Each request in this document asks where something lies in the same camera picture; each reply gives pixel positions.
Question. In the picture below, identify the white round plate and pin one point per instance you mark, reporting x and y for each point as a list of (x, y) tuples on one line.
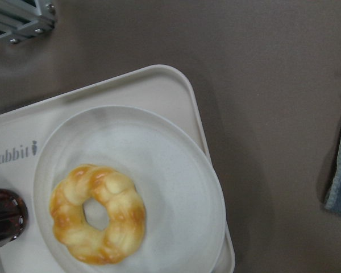
[(185, 223)]

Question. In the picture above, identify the twisted glazed donut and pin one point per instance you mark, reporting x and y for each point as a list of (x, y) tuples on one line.
[(125, 209)]

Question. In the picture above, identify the tea bottle on tray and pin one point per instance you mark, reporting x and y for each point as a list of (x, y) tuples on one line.
[(13, 216)]

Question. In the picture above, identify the aluminium frame post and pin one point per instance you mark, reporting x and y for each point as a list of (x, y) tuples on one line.
[(22, 20)]

